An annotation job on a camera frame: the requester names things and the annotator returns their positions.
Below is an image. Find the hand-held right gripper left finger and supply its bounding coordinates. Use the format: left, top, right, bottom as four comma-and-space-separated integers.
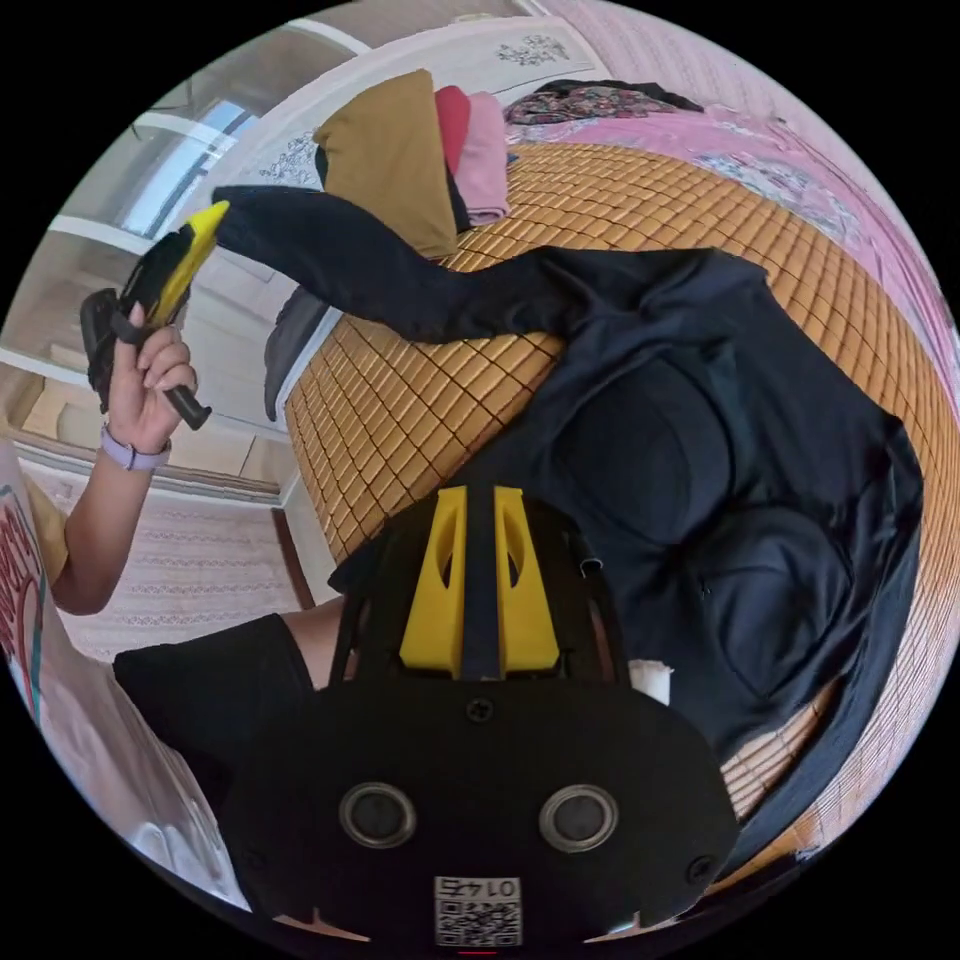
398, 485, 469, 672

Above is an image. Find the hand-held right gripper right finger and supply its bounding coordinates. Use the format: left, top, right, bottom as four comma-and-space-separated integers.
492, 485, 561, 672

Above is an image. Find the grey cloth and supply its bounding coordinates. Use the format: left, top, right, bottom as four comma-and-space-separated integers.
262, 288, 337, 423

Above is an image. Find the bed with woven mat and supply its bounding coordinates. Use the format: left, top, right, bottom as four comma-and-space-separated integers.
247, 14, 960, 894

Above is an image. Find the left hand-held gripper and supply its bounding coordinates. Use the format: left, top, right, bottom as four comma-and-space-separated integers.
78, 200, 232, 433

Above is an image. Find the dark floral cloth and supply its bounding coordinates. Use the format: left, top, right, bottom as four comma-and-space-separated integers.
503, 78, 706, 127

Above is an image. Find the white cupboard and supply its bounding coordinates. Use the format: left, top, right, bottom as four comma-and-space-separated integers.
0, 213, 280, 496

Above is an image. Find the window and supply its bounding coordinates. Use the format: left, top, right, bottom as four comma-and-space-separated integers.
119, 97, 260, 241

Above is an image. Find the person's body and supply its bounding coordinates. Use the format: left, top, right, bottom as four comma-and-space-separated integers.
0, 442, 354, 913

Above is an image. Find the black long sleeve shirt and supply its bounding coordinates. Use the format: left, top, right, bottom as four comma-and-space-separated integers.
212, 185, 926, 879

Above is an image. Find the person's left forearm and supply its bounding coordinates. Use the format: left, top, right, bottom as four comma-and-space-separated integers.
50, 423, 174, 618

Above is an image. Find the person's left hand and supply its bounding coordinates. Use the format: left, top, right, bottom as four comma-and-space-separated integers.
104, 302, 201, 456

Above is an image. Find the pile of clothes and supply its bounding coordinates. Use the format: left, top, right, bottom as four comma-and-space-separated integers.
313, 68, 519, 260

